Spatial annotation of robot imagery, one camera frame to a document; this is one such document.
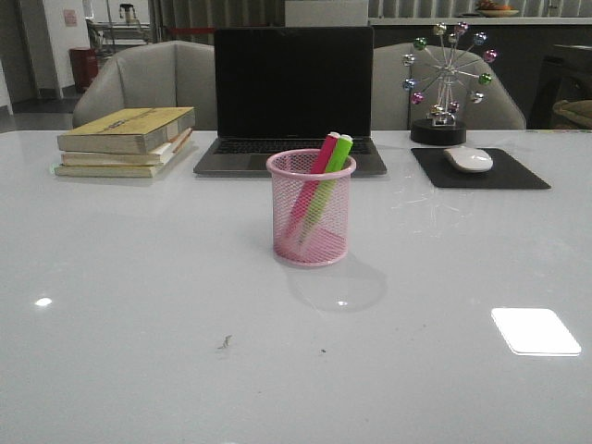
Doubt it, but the pink highlighter pen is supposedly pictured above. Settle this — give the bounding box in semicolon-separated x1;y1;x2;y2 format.
284;131;340;237

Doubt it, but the green highlighter pen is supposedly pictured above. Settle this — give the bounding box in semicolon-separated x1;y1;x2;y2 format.
299;134;353;243

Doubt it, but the pink mesh pen holder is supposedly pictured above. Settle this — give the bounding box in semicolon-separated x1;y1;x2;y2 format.
266;149;356;266

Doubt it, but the dark grey open laptop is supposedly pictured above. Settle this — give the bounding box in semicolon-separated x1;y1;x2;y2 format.
193;26;387;177

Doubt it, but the middle cream book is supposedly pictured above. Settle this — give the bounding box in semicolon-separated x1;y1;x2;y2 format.
61;129;192;167

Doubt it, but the cream book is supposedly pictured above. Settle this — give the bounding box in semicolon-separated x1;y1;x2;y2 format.
51;142;198;179
61;129;192;167

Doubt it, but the bottom cream book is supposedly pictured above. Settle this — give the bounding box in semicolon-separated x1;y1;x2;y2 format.
51;142;198;179

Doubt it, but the right grey armchair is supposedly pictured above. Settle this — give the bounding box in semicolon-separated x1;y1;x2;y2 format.
371;43;525;130

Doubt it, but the grey armchair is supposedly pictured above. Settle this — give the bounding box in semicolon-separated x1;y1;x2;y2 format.
371;43;525;130
72;41;217;130

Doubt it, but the white computer mouse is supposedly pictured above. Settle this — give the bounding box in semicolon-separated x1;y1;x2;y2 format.
443;146;493;173

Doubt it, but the left grey armchair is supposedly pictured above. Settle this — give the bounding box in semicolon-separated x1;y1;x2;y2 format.
72;41;217;130

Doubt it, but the top yellow book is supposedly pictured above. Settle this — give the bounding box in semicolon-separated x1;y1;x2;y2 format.
57;106;195;154

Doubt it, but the ferris wheel desk ornament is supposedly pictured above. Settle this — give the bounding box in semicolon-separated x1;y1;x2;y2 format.
401;21;493;146

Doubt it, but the black mouse pad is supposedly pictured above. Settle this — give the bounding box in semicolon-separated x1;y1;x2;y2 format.
412;147;551;191

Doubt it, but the red trash bin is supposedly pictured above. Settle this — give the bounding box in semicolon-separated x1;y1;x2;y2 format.
69;47;98;93

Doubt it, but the fruit bowl on counter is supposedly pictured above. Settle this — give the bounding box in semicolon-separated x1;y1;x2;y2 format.
475;0;519;18

